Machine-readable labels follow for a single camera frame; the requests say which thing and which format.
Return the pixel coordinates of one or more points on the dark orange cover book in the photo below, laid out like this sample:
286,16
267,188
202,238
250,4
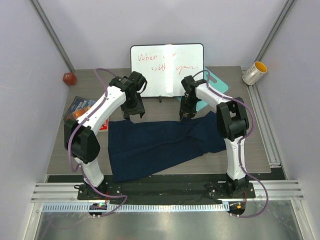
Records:
74,114

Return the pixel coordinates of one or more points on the white whiteboard with red writing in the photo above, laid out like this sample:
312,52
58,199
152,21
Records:
164,66

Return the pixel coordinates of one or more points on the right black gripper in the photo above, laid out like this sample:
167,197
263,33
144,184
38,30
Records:
191,112

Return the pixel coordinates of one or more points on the aluminium rail frame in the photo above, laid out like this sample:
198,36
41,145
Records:
63,197

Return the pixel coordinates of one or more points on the red paperback book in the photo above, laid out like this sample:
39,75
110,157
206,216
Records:
105,126

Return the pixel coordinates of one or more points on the white mug yellow inside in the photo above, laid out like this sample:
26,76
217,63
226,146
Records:
254,73

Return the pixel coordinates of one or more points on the dark blue t shirt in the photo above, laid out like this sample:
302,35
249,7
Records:
137,150

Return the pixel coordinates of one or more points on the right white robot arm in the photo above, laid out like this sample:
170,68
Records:
232,125

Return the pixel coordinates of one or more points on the blue nineteen eighty-four book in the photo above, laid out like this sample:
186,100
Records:
81,103

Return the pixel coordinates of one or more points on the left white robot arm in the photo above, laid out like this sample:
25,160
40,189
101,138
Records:
80,135

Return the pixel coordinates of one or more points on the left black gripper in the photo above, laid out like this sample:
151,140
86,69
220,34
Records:
139,109

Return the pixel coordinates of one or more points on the red cube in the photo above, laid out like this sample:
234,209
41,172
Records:
69,79

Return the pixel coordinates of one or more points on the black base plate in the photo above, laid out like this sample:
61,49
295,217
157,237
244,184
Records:
208,186

